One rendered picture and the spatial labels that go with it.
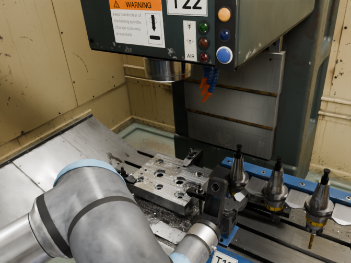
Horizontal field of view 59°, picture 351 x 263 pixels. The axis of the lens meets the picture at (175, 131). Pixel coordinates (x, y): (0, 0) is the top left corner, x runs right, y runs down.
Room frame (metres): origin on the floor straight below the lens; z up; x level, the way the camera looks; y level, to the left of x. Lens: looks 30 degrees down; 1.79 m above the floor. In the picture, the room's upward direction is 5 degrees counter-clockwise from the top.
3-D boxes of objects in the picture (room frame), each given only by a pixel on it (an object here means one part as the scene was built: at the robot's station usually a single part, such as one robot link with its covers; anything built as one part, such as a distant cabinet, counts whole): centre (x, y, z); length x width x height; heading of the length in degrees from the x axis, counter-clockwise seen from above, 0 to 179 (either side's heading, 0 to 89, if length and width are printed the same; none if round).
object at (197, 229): (0.53, -0.05, 1.17); 0.08 x 0.05 x 0.08; 54
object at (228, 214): (0.60, -0.09, 1.17); 0.12 x 0.08 x 0.09; 144
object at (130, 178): (1.03, 0.23, 0.97); 0.13 x 0.03 x 0.15; 54
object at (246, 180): (0.70, -0.17, 1.21); 0.06 x 0.06 x 0.03
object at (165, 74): (0.97, 0.00, 1.51); 0.16 x 0.16 x 0.12
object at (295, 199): (0.60, -0.30, 1.21); 0.07 x 0.05 x 0.01; 144
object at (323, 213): (0.57, -0.34, 1.21); 0.06 x 0.06 x 0.03
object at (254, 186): (0.66, -0.21, 1.21); 0.07 x 0.05 x 0.01; 144
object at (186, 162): (1.13, -0.06, 0.97); 0.13 x 0.03 x 0.15; 144
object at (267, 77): (1.33, -0.26, 1.16); 0.48 x 0.05 x 0.51; 54
